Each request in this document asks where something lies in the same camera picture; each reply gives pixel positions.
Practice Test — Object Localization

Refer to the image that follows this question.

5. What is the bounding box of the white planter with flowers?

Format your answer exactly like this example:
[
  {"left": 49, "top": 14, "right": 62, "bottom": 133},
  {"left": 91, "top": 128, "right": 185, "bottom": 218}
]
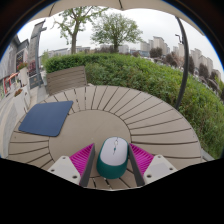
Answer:
[
  {"left": 17, "top": 62, "right": 30, "bottom": 88},
  {"left": 13, "top": 88, "right": 32, "bottom": 114}
]

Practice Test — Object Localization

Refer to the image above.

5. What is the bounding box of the dark blue mouse pad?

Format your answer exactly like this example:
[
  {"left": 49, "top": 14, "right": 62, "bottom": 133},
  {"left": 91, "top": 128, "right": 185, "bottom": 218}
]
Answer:
[{"left": 18, "top": 100, "right": 74, "bottom": 138}]

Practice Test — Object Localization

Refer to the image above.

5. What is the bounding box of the group of distant high-rise buildings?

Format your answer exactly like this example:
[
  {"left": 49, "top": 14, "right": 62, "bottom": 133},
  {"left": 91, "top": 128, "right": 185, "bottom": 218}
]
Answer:
[{"left": 139, "top": 35, "right": 223, "bottom": 81}]

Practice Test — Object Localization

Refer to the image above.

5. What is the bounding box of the white and teal computer mouse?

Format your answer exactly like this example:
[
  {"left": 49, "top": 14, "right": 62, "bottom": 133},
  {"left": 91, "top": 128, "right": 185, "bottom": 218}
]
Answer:
[{"left": 96, "top": 136, "right": 130, "bottom": 180}]

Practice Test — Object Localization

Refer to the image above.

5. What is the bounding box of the tall thin-crowned tree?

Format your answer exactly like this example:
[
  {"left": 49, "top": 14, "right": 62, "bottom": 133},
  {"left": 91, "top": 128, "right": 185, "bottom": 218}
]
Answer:
[{"left": 53, "top": 6, "right": 108, "bottom": 55}]

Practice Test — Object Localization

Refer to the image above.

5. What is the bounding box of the round dense-crowned tree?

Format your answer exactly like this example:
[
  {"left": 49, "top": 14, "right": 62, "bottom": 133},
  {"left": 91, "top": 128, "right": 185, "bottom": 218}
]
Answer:
[{"left": 90, "top": 12, "right": 144, "bottom": 54}]

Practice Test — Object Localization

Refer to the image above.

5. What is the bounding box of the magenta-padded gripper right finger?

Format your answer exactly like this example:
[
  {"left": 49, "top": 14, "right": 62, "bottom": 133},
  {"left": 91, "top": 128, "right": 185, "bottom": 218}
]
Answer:
[{"left": 128, "top": 143, "right": 178, "bottom": 187}]

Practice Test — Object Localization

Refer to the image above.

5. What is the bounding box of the green trimmed hedge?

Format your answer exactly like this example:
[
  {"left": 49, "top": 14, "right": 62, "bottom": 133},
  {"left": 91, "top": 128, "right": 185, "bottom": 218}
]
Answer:
[{"left": 44, "top": 53, "right": 224, "bottom": 159}]

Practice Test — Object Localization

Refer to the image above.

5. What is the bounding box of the slatted beige garden chair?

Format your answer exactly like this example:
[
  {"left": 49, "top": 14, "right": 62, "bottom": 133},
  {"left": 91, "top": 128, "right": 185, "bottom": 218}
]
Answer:
[{"left": 45, "top": 65, "right": 88, "bottom": 96}]

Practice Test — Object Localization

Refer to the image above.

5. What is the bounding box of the grey building with shopfront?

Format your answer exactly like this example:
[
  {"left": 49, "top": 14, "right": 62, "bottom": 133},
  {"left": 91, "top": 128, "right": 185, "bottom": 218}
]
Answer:
[{"left": 0, "top": 34, "right": 30, "bottom": 101}]

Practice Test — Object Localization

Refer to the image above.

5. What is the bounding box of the beige parasol canopy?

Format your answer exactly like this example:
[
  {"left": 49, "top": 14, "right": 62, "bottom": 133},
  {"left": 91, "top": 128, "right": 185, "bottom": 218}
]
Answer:
[{"left": 29, "top": 0, "right": 204, "bottom": 36}]

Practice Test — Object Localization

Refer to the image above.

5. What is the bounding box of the tall grey sign pillar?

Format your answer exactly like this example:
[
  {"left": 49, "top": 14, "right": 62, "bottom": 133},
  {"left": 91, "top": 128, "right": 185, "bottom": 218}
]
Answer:
[{"left": 28, "top": 20, "right": 48, "bottom": 90}]

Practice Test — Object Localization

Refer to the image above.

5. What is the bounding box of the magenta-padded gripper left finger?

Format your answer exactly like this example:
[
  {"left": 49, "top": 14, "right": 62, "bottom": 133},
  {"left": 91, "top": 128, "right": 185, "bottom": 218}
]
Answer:
[{"left": 47, "top": 143, "right": 96, "bottom": 187}]

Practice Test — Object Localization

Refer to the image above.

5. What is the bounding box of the curved dark parasol pole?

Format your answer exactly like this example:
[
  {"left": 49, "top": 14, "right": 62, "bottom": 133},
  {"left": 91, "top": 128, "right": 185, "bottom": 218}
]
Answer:
[{"left": 174, "top": 16, "right": 190, "bottom": 110}]

